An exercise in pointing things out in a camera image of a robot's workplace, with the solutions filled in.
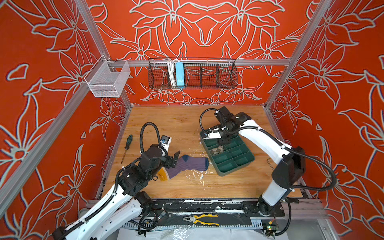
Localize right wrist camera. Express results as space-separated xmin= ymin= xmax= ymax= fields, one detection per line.
xmin=204 ymin=132 xmax=222 ymax=140

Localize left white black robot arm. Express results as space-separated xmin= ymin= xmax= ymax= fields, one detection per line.
xmin=53 ymin=122 xmax=180 ymax=240

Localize beige brown argyle sock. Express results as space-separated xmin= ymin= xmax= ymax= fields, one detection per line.
xmin=210 ymin=146 xmax=225 ymax=156

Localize white coiled cable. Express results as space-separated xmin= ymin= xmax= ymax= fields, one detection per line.
xmin=167 ymin=59 xmax=177 ymax=87

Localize green divided organizer tray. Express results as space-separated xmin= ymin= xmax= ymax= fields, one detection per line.
xmin=200 ymin=132 xmax=255 ymax=177

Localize white mesh wall basket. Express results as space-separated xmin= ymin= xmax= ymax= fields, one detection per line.
xmin=84 ymin=55 xmax=131 ymax=98

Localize purple yellow blue sock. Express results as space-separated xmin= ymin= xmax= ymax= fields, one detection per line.
xmin=157 ymin=155 xmax=209 ymax=181

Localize black wire wall basket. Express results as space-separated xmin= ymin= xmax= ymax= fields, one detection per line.
xmin=148 ymin=58 xmax=238 ymax=90

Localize green handled screwdriver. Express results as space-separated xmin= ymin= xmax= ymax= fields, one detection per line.
xmin=121 ymin=135 xmax=133 ymax=164

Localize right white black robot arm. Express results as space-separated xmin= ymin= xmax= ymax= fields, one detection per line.
xmin=199 ymin=107 xmax=338 ymax=208

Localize light blue box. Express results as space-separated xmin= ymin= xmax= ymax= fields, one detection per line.
xmin=175 ymin=62 xmax=185 ymax=89

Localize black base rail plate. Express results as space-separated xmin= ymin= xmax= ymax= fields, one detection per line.
xmin=140 ymin=198 xmax=286 ymax=218

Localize yellow handled pliers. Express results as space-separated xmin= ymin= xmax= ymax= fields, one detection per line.
xmin=183 ymin=214 xmax=220 ymax=227

